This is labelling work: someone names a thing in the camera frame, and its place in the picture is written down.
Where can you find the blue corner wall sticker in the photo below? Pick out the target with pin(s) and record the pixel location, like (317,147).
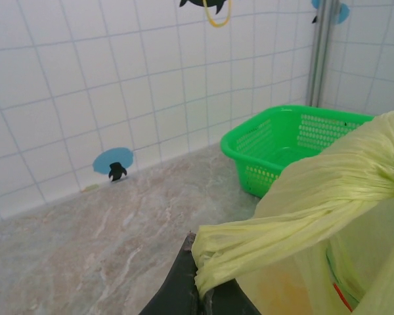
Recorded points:
(343,11)

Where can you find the blue penguin wall sticker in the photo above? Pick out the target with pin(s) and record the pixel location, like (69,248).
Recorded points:
(113,157)

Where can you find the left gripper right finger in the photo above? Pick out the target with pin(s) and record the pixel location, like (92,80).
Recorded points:
(233,302)

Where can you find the green plastic basket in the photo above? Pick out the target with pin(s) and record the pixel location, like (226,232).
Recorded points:
(249,147)

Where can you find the aluminium frame post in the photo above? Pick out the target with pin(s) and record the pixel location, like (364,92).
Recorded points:
(321,49)

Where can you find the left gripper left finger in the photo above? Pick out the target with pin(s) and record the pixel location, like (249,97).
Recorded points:
(180,288)

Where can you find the yellow avocado print plastic bag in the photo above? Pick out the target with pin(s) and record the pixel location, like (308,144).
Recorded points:
(315,197)

